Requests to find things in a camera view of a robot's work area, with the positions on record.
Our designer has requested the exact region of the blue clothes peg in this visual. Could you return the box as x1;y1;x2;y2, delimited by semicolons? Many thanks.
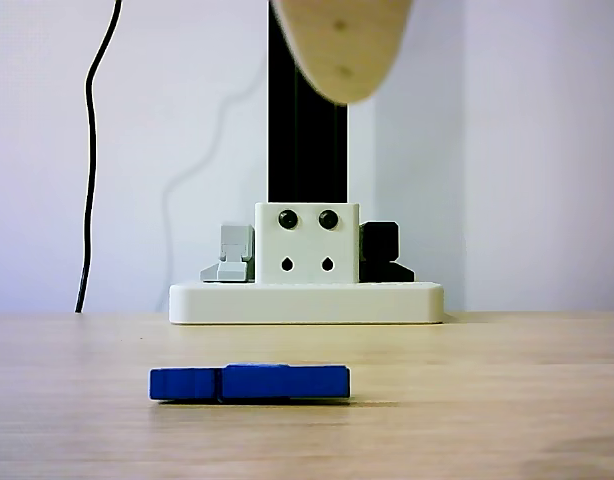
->
148;362;352;405

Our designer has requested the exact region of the black cable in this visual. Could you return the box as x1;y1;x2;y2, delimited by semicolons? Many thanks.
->
74;0;124;314

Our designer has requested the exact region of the black upright post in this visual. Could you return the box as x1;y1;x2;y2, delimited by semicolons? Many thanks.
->
267;0;350;205

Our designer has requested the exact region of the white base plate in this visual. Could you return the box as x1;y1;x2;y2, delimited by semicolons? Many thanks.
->
168;281;446;326

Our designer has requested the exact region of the black clamp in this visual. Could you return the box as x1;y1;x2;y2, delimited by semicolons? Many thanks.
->
359;221;417;284

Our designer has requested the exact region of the grey clamp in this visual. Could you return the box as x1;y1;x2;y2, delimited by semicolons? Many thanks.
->
199;223;257;284

